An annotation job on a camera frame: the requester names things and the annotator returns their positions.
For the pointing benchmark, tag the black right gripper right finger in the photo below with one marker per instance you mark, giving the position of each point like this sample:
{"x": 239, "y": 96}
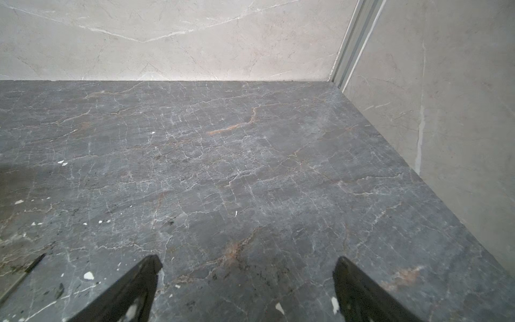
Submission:
{"x": 360, "y": 298}

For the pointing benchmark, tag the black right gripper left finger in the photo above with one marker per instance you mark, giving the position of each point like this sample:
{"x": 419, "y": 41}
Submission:
{"x": 130, "y": 298}

